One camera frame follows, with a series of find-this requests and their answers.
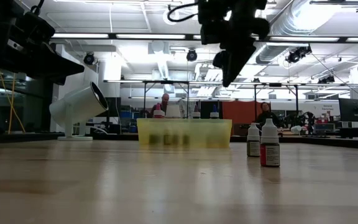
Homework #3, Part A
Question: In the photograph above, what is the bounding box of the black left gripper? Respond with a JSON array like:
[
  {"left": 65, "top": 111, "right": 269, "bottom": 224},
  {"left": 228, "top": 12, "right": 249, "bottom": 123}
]
[{"left": 0, "top": 0, "right": 85, "bottom": 86}]

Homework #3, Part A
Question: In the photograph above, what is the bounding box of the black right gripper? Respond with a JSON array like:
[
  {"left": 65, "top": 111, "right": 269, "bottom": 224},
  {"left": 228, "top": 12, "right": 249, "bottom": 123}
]
[{"left": 197, "top": 0, "right": 270, "bottom": 88}]

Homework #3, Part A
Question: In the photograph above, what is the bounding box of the large pink food colouring bottle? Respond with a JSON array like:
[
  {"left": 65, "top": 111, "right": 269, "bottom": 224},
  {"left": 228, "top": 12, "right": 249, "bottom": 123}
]
[{"left": 153, "top": 103, "right": 166, "bottom": 119}]

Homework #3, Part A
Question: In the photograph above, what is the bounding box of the small olive dropper bottle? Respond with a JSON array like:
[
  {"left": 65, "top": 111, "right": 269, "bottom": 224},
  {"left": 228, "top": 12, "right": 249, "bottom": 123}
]
[{"left": 246, "top": 123, "right": 261, "bottom": 157}]

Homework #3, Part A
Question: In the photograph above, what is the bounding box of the small red dropper bottle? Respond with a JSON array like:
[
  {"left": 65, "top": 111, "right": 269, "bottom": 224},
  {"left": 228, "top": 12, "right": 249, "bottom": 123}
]
[{"left": 260, "top": 118, "right": 281, "bottom": 168}]

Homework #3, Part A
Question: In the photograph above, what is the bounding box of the white cylindrical projector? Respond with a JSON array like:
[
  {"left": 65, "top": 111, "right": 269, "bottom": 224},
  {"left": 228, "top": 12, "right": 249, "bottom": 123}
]
[{"left": 48, "top": 81, "right": 109, "bottom": 141}]

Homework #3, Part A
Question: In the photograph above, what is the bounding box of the orange partition panel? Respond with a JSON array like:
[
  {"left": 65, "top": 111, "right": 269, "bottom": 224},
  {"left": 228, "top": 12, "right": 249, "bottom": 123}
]
[{"left": 221, "top": 100, "right": 272, "bottom": 125}]

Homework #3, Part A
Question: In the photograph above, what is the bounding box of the person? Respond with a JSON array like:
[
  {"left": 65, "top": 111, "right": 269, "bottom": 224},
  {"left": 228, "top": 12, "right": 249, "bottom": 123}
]
[
  {"left": 149, "top": 93, "right": 171, "bottom": 118},
  {"left": 255, "top": 101, "right": 281, "bottom": 128}
]

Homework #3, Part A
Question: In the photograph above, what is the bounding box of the yellow translucent plastic tray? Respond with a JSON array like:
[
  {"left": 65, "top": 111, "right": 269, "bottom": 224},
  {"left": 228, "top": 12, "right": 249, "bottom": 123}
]
[{"left": 136, "top": 118, "right": 233, "bottom": 149}]

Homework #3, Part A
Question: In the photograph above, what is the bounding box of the long hanging light bar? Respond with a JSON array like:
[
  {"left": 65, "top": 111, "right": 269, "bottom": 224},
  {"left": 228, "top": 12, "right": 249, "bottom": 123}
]
[{"left": 50, "top": 32, "right": 358, "bottom": 44}]

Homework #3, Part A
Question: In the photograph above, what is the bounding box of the black computer monitor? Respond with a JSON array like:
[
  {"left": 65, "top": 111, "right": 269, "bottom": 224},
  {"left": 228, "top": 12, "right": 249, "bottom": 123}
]
[{"left": 338, "top": 98, "right": 358, "bottom": 123}]

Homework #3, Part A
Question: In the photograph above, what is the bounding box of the black ceiling camera cluster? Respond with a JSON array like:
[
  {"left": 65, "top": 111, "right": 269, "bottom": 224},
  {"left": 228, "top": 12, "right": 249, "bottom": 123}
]
[{"left": 285, "top": 45, "right": 313, "bottom": 65}]

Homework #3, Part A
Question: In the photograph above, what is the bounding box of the silver ventilation duct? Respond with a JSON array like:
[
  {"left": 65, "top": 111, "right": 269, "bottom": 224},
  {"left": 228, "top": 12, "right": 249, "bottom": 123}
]
[{"left": 255, "top": 0, "right": 358, "bottom": 65}]

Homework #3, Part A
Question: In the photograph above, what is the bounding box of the white ceiling ring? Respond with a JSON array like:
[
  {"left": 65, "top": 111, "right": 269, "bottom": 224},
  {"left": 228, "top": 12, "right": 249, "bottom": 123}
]
[{"left": 162, "top": 7, "right": 180, "bottom": 26}]

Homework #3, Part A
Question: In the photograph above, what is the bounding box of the black aluminium table frame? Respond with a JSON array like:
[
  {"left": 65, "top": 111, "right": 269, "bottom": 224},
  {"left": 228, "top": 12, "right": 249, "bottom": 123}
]
[{"left": 0, "top": 130, "right": 358, "bottom": 149}]

